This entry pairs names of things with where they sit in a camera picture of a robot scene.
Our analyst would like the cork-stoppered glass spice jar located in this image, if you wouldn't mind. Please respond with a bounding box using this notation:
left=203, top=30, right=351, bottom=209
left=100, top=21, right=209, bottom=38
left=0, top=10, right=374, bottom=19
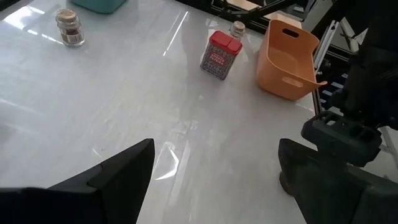
left=55, top=8, right=86, bottom=48
left=229, top=20, right=246, bottom=41

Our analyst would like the silver bracket plate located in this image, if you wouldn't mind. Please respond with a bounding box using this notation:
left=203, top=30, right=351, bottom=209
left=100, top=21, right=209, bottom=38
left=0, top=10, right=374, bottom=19
left=313, top=20, right=340, bottom=77

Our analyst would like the red-lid smoked paprika tin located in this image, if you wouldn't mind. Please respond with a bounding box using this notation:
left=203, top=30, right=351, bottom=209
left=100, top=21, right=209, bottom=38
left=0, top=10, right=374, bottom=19
left=200, top=30, right=243, bottom=81

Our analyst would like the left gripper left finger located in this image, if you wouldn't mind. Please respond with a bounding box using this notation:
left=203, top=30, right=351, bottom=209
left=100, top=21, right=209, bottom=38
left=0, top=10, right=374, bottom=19
left=0, top=138, right=155, bottom=224

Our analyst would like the orange plastic bin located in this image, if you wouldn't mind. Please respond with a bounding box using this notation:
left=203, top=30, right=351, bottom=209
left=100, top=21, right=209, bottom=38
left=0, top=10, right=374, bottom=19
left=256, top=19, right=328, bottom=101

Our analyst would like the teal plastic bin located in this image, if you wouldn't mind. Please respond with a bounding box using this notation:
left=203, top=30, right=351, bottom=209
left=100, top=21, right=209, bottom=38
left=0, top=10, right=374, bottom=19
left=70, top=0, right=128, bottom=15

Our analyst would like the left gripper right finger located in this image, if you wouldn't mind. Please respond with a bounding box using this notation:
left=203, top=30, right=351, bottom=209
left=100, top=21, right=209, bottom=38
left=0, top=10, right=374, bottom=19
left=277, top=138, right=398, bottom=224

